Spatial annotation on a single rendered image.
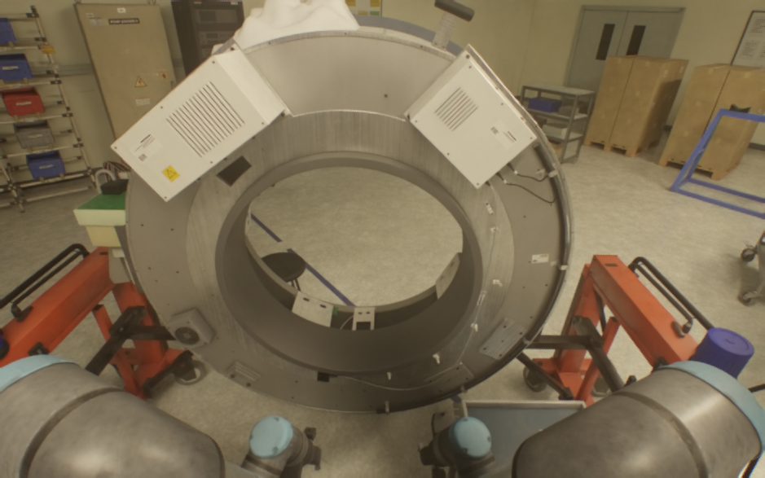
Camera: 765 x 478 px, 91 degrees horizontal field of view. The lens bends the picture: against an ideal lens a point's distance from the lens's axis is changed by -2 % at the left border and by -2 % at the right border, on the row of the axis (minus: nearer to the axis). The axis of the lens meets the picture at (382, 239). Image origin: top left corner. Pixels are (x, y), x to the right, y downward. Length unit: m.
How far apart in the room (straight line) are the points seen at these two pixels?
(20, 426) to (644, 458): 0.58
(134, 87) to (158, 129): 4.53
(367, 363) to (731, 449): 1.16
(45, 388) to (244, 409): 1.95
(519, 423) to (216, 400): 1.65
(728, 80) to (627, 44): 3.48
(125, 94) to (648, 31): 9.06
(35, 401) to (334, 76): 0.84
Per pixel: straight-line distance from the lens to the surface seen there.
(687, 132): 7.16
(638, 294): 1.82
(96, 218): 1.53
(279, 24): 1.13
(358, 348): 1.56
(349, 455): 2.20
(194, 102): 0.97
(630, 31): 10.11
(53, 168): 5.45
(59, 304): 1.83
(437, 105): 0.93
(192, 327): 1.48
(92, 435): 0.47
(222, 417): 2.44
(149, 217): 1.35
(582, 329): 2.03
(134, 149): 1.07
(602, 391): 2.67
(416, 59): 1.03
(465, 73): 0.92
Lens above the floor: 1.89
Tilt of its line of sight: 30 degrees down
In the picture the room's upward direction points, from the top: 2 degrees clockwise
